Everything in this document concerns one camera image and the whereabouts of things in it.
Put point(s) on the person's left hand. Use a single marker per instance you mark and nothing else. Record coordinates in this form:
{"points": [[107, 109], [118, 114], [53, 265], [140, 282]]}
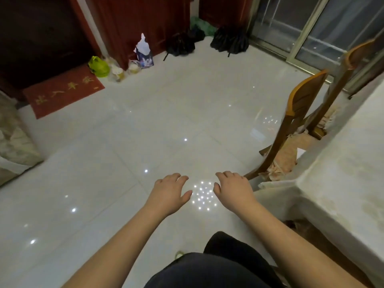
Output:
{"points": [[168, 197]]}

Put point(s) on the person's right hand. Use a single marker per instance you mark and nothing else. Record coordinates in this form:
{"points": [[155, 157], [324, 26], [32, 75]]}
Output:
{"points": [[237, 193]]}

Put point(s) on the person's left thumb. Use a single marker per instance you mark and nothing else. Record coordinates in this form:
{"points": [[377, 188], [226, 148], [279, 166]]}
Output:
{"points": [[184, 198]]}

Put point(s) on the person's right thumb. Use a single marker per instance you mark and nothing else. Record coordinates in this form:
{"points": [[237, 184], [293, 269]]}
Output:
{"points": [[217, 191]]}

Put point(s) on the person's left forearm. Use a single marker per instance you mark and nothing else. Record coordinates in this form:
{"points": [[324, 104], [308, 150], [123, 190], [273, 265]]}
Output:
{"points": [[120, 251]]}

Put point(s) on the person's right forearm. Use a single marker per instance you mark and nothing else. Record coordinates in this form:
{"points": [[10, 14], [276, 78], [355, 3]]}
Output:
{"points": [[294, 251]]}

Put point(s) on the person's light slipper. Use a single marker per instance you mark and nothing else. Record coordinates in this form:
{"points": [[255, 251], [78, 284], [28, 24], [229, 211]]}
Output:
{"points": [[179, 254]]}

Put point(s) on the person's black shorts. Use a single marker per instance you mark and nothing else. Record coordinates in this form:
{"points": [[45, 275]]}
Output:
{"points": [[216, 266]]}

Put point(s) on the brown patterned seat cushion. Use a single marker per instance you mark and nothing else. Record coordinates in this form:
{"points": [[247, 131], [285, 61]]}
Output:
{"points": [[289, 155]]}

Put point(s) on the wooden chair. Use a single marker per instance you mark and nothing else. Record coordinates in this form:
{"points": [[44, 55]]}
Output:
{"points": [[303, 95], [339, 83]]}

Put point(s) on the white tablecloth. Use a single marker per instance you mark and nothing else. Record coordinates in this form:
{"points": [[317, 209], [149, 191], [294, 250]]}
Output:
{"points": [[345, 176]]}

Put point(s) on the round paper food cup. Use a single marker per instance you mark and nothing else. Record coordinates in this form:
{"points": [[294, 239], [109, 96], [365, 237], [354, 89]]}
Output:
{"points": [[133, 67], [118, 73]]}

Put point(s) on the blue and white paper bag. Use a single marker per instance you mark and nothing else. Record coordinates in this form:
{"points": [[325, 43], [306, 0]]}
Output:
{"points": [[144, 55]]}

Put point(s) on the black folded umbrella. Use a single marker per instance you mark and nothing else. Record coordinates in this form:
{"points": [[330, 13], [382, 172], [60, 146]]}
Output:
{"points": [[180, 44], [229, 40]]}

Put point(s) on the green plastic bag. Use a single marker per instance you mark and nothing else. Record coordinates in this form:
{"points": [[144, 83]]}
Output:
{"points": [[99, 67]]}

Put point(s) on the red doormat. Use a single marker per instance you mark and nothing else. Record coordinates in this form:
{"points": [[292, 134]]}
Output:
{"points": [[61, 92]]}

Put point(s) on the green crumpled bag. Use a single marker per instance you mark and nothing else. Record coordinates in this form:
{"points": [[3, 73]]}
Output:
{"points": [[207, 26]]}

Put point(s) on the red wooden door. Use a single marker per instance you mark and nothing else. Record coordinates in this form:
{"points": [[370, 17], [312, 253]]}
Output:
{"points": [[135, 20], [225, 8]]}

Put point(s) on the sliding glass door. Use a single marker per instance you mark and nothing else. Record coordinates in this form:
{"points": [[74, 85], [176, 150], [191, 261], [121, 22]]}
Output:
{"points": [[315, 23]]}

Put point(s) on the dark wooden door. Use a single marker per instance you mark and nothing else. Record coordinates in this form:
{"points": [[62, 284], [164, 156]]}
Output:
{"points": [[39, 32]]}

